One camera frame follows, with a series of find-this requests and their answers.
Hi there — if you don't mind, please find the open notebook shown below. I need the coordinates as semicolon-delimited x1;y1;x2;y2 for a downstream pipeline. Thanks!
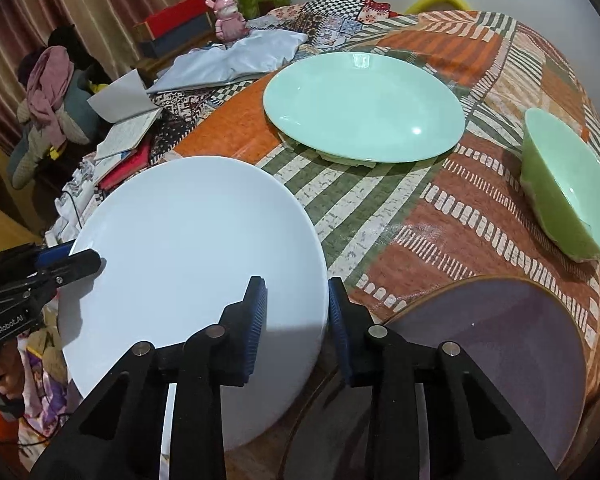
87;69;163;161

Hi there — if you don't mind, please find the purple plate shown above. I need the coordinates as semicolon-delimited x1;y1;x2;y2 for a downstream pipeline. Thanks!
280;276;587;480

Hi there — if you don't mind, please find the dark grey box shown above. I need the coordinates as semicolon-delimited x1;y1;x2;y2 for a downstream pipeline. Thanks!
137;12;222;59

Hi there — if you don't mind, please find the pink scarf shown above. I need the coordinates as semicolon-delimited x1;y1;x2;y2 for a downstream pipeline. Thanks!
27;46;74;146

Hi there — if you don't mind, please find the pink toy figure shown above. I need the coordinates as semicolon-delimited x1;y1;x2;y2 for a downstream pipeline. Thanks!
205;0;251;41

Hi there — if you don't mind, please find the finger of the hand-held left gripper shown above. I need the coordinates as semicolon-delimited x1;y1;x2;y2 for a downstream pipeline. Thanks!
32;249;102;287
30;244;75;268

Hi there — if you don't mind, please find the orange green patchwork tablecloth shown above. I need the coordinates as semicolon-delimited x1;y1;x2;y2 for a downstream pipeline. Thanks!
170;7;600;480

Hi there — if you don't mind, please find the white plate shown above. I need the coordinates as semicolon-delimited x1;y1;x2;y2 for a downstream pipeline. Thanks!
57;156;329;453

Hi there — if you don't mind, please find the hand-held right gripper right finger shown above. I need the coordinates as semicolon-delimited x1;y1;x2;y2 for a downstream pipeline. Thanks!
327;276;563;480

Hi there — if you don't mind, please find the pale blue shiny cloth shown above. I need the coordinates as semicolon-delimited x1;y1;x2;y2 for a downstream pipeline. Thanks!
146;27;309;95

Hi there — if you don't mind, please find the checked patchwork quilt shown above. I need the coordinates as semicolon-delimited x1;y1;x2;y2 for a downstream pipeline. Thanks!
45;0;406;261

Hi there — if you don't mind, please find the red book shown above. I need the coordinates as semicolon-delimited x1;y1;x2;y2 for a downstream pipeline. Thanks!
97;140;153;191

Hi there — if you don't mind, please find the red box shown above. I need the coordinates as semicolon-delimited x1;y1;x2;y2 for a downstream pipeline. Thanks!
132;0;216;41

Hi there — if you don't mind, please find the pale green plate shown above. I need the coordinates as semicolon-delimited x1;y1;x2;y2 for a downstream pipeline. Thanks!
520;107;600;262
263;51;466;164

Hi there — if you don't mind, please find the purple printed cloth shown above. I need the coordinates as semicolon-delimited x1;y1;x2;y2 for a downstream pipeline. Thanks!
17;310;83;436

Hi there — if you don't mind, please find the pile of clothes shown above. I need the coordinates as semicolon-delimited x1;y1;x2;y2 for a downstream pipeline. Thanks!
7;25;112;188

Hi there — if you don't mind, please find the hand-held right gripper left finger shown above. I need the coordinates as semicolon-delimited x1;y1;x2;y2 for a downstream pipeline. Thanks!
30;275;269;480

